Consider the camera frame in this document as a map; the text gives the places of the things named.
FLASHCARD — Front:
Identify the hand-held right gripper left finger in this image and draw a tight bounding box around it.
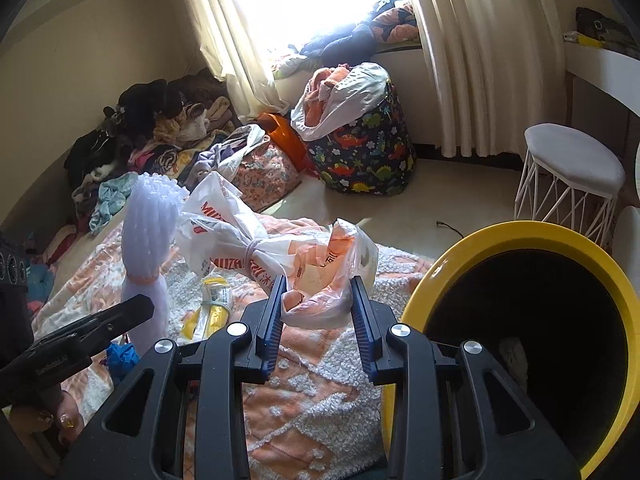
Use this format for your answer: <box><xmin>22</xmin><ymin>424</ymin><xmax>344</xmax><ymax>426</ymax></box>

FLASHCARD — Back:
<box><xmin>60</xmin><ymin>275</ymin><xmax>288</xmax><ymax>480</ymax></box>

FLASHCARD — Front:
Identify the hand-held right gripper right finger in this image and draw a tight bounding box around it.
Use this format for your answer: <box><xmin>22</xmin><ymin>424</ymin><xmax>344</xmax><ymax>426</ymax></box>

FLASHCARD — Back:
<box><xmin>350</xmin><ymin>276</ymin><xmax>583</xmax><ymax>480</ymax></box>

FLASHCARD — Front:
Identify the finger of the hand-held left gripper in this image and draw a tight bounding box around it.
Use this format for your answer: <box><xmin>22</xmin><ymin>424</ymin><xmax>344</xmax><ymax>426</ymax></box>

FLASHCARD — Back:
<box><xmin>75</xmin><ymin>294</ymin><xmax>155</xmax><ymax>346</ymax></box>

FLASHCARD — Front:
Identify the clear orange plastic bag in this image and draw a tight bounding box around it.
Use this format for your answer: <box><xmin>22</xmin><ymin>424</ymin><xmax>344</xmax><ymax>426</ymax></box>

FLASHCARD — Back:
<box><xmin>280</xmin><ymin>217</ymin><xmax>380</xmax><ymax>331</ymax></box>

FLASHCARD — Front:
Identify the white foam net sleeve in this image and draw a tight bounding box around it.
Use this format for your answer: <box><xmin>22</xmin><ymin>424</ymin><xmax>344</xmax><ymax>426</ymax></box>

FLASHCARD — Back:
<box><xmin>121</xmin><ymin>172</ymin><xmax>191</xmax><ymax>356</ymax></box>

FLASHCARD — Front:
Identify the white red-printed plastic bag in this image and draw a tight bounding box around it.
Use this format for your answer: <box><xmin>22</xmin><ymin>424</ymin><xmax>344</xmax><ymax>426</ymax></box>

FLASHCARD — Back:
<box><xmin>175</xmin><ymin>171</ymin><xmax>301</xmax><ymax>291</ymax></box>

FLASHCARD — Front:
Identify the yellow trash bin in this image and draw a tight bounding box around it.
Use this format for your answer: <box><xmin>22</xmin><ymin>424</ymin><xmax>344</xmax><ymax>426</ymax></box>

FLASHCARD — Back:
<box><xmin>382</xmin><ymin>221</ymin><xmax>640</xmax><ymax>480</ymax></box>

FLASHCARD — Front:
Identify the person's left hand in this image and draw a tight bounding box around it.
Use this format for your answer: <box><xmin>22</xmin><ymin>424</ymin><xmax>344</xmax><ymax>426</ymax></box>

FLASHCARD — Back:
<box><xmin>5</xmin><ymin>385</ymin><xmax>86</xmax><ymax>453</ymax></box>

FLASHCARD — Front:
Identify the blue crumpled wrapper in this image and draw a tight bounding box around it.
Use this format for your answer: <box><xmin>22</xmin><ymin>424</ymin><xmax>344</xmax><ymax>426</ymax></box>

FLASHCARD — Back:
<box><xmin>105</xmin><ymin>342</ymin><xmax>141</xmax><ymax>386</ymax></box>

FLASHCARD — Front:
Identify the yellow clear plastic packet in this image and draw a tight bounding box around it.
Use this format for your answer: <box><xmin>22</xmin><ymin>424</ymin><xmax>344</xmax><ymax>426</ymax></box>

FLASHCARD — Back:
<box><xmin>180</xmin><ymin>277</ymin><xmax>233</xmax><ymax>343</ymax></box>

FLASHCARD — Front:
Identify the colourful printed cloth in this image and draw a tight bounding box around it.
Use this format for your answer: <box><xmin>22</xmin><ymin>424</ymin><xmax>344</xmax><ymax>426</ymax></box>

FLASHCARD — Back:
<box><xmin>25</xmin><ymin>232</ymin><xmax>66</xmax><ymax>316</ymax></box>

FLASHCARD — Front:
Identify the orange white tufted blanket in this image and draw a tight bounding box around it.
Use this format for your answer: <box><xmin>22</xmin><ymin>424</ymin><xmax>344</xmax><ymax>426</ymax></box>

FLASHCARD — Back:
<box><xmin>32</xmin><ymin>212</ymin><xmax>436</xmax><ymax>480</ymax></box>

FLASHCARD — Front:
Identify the light blue cloth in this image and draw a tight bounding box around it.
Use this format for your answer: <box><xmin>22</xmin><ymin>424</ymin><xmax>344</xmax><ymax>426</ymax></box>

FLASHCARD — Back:
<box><xmin>90</xmin><ymin>172</ymin><xmax>140</xmax><ymax>235</ymax></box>

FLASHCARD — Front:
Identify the pink floral fabric bag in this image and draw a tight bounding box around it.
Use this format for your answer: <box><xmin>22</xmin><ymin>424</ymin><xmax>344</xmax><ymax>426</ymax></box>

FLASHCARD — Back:
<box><xmin>232</xmin><ymin>142</ymin><xmax>303</xmax><ymax>213</ymax></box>

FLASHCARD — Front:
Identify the dinosaur print laundry bag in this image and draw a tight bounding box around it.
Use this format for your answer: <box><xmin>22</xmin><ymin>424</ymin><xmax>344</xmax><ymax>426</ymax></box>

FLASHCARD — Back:
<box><xmin>305</xmin><ymin>85</ymin><xmax>418</xmax><ymax>196</ymax></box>

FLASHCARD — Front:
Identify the white lavender garment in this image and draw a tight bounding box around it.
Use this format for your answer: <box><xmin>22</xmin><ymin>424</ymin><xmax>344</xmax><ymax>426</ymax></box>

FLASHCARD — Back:
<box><xmin>200</xmin><ymin>125</ymin><xmax>266</xmax><ymax>181</ymax></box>

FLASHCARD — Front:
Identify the orange tote bag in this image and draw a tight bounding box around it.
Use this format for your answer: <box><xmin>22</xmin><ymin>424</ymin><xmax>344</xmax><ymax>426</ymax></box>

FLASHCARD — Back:
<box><xmin>257</xmin><ymin>112</ymin><xmax>318</xmax><ymax>176</ymax></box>

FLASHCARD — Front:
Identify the pile of mixed clothes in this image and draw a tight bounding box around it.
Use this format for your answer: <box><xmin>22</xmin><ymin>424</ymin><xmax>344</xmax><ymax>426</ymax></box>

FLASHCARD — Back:
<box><xmin>64</xmin><ymin>70</ymin><xmax>241</xmax><ymax>236</ymax></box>

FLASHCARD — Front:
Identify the orange cloth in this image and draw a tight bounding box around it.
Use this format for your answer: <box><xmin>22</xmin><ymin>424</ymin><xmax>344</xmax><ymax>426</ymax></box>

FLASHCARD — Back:
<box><xmin>305</xmin><ymin>65</ymin><xmax>351</xmax><ymax>126</ymax></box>

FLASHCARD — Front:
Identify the white plastic liner bag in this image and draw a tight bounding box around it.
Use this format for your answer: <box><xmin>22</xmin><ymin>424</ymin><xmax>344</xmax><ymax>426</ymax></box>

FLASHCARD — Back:
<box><xmin>291</xmin><ymin>62</ymin><xmax>391</xmax><ymax>142</ymax></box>

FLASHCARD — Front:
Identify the cream curtain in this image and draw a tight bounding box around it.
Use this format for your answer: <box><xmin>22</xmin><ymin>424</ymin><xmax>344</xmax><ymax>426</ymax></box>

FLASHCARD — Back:
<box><xmin>402</xmin><ymin>0</ymin><xmax>556</xmax><ymax>158</ymax></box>
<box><xmin>172</xmin><ymin>0</ymin><xmax>301</xmax><ymax>128</ymax></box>

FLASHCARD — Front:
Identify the white desk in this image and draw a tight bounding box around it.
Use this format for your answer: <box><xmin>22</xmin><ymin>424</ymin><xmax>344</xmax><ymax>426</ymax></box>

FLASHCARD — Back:
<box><xmin>564</xmin><ymin>40</ymin><xmax>640</xmax><ymax>111</ymax></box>

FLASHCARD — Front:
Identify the yellow flat item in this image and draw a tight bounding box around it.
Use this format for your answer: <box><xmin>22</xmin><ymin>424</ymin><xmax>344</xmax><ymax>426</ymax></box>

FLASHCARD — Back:
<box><xmin>564</xmin><ymin>31</ymin><xmax>603</xmax><ymax>48</ymax></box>

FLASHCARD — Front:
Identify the dark pouch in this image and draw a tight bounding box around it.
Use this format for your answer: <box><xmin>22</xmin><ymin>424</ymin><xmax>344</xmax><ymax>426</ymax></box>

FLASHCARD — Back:
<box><xmin>575</xmin><ymin>6</ymin><xmax>640</xmax><ymax>58</ymax></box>

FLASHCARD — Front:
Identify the white wire-frame stool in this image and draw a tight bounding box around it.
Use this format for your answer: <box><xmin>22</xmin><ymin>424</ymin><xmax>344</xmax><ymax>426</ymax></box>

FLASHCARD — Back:
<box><xmin>515</xmin><ymin>124</ymin><xmax>627</xmax><ymax>251</ymax></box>

